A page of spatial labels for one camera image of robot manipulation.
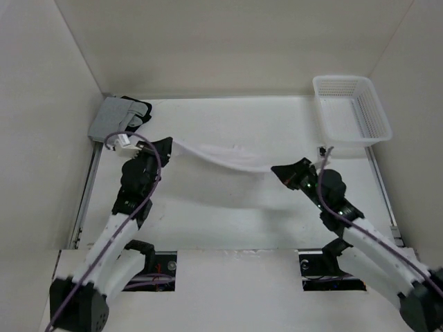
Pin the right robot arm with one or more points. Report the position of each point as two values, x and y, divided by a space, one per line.
362 251

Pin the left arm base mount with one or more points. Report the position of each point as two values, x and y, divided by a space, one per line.
158 275

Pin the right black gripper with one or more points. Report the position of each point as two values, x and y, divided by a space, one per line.
290 173

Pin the white plastic basket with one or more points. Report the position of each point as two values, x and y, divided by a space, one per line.
349 111

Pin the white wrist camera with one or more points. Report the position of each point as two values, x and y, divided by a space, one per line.
323 158
122 146

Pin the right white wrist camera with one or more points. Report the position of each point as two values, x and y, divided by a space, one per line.
323 158

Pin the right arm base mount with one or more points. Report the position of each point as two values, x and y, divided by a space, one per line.
320 272

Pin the white tank top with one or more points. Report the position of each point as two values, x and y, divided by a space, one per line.
235 158

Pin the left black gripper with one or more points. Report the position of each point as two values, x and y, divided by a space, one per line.
165 146

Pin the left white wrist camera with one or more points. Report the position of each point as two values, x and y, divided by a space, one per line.
122 146

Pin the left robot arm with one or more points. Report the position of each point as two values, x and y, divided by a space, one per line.
80 301

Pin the folded grey tank top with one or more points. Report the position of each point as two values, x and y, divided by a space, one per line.
111 117

